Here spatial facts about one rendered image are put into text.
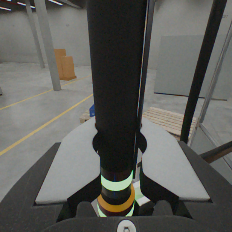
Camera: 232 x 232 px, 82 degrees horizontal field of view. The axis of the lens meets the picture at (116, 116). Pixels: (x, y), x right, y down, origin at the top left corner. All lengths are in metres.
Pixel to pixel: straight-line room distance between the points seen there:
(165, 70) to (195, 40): 1.24
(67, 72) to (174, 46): 5.50
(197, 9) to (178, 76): 7.42
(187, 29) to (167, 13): 1.80
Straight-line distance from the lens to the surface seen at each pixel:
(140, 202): 0.20
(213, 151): 0.29
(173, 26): 12.21
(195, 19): 12.35
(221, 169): 1.36
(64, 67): 8.32
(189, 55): 5.55
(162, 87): 5.68
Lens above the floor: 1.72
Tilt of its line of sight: 28 degrees down
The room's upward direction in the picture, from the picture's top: straight up
